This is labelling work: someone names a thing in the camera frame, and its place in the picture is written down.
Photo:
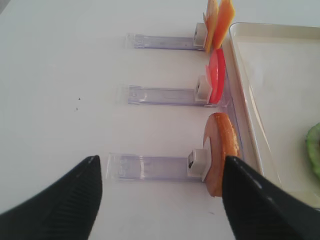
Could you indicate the bread slice standing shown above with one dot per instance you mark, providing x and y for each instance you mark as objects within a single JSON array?
[{"x": 222, "y": 135}]

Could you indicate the lettuce leaf on tray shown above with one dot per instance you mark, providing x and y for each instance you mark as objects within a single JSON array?
[{"x": 312, "y": 141}]

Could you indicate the orange cheese slice inner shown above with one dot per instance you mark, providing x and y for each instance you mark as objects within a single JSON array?
[{"x": 226, "y": 14}]

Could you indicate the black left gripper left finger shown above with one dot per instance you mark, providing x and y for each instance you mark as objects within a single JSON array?
[{"x": 66, "y": 210}]

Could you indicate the cream metal tray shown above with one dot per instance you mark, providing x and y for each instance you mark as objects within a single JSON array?
[{"x": 274, "y": 73}]

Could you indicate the clear pusher track tomato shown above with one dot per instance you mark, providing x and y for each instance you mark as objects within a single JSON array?
[{"x": 206, "y": 93}]

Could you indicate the red tomato slice standing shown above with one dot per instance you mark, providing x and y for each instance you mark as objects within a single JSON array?
[{"x": 216, "y": 70}]

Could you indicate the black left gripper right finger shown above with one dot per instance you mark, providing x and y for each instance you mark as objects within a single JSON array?
[{"x": 259, "y": 210}]

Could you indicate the clear front rail left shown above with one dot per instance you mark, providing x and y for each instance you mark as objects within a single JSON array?
[{"x": 229, "y": 100}]

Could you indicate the orange cheese slice outer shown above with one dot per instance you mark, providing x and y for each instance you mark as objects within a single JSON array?
[{"x": 210, "y": 20}]

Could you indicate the orange cheese slice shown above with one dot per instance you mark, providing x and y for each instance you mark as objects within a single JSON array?
[
  {"x": 210, "y": 20},
  {"x": 226, "y": 14}
]

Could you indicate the clear pusher track cheese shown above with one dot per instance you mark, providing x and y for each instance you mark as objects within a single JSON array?
[{"x": 195, "y": 43}]

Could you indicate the clear pusher track bread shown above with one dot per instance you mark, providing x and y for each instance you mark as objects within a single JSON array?
[{"x": 132, "y": 167}]

